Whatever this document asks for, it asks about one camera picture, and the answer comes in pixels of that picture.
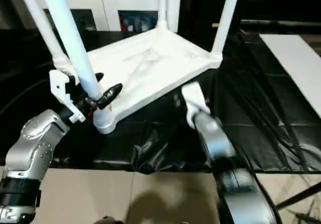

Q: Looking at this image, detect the black stand leg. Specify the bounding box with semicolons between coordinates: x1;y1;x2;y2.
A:
275;181;321;207

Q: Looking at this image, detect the white board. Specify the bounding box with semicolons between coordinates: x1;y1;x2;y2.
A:
258;34;321;109

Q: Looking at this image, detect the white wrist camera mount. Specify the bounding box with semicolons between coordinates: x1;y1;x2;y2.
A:
182;83;212;127
49;69;86;124

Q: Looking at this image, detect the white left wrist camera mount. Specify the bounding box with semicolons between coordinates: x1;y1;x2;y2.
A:
49;69;86;124

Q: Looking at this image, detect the white plastic table top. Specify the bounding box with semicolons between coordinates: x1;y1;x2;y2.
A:
54;25;223;135

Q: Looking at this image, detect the white cabinet with glass doors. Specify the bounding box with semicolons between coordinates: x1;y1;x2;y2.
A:
15;0;182;33

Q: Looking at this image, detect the grey curtain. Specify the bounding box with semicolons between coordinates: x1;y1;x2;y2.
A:
0;0;23;31

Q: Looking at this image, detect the black bar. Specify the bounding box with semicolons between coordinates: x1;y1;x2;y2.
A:
240;20;321;27

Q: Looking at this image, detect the black mat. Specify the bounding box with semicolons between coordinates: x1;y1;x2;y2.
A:
0;28;321;176

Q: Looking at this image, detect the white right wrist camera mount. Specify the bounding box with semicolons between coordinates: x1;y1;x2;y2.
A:
182;83;212;127

